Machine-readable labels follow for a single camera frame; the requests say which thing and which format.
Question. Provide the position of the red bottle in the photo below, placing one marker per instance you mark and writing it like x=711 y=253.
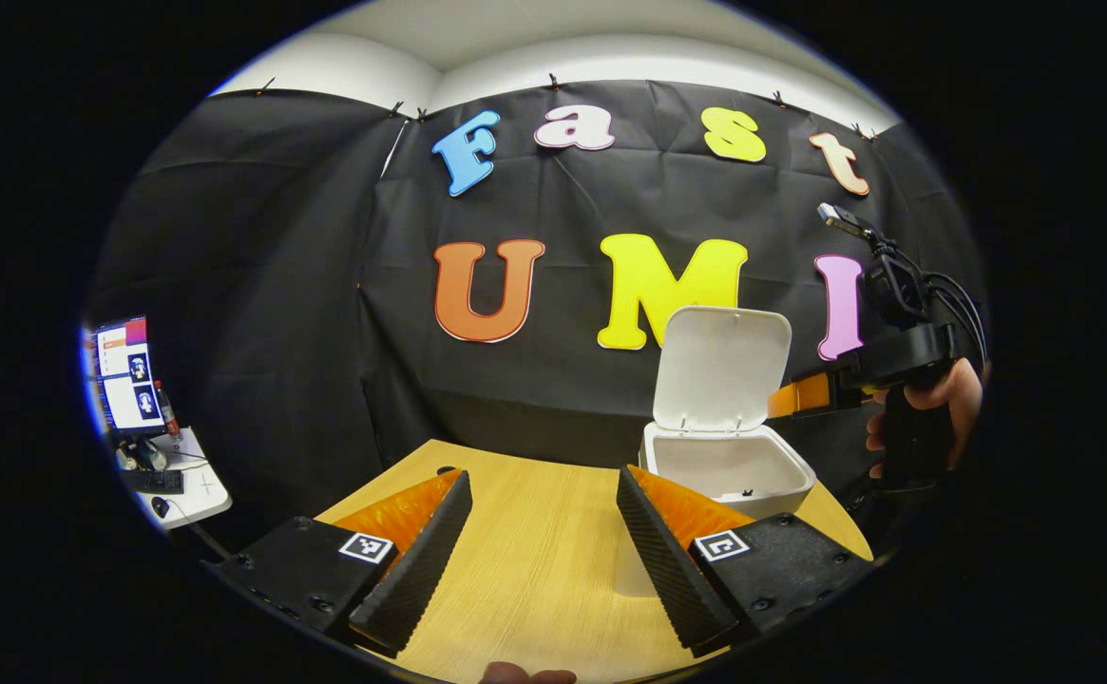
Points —
x=165 y=408

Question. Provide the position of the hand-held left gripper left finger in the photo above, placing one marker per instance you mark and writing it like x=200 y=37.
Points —
x=425 y=570

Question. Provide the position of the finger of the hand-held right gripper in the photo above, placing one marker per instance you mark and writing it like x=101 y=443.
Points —
x=800 y=394

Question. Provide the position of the black backdrop cloth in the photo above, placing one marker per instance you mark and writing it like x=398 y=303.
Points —
x=325 y=332

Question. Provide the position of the white desktop garbage bin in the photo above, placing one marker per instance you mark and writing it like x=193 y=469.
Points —
x=719 y=366

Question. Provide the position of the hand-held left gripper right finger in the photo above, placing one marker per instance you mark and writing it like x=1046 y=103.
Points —
x=662 y=570

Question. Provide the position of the wooden desktop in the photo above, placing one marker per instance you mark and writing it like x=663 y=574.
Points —
x=534 y=570

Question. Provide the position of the computer monitor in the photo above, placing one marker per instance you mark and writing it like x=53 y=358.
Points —
x=125 y=380

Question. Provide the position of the white side table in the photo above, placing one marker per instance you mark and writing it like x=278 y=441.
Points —
x=201 y=484

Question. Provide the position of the black computer mouse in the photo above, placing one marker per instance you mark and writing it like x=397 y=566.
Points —
x=162 y=507

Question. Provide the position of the black keyboard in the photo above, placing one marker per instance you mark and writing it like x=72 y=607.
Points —
x=152 y=481

